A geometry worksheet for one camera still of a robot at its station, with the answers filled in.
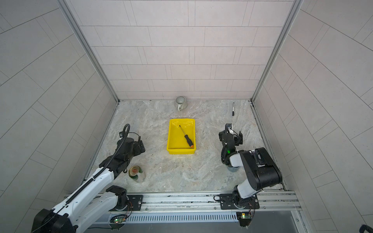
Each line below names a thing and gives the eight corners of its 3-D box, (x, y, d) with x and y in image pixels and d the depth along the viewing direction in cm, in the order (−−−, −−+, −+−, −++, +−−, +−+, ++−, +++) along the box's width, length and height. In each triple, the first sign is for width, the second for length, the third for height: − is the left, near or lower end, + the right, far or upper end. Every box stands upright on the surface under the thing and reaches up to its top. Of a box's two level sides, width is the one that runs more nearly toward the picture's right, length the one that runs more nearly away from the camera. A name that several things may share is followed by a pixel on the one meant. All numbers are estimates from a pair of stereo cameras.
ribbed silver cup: (178, 113, 110) (178, 107, 105) (174, 103, 116) (173, 97, 111) (189, 109, 112) (188, 104, 107) (183, 100, 119) (183, 94, 114)
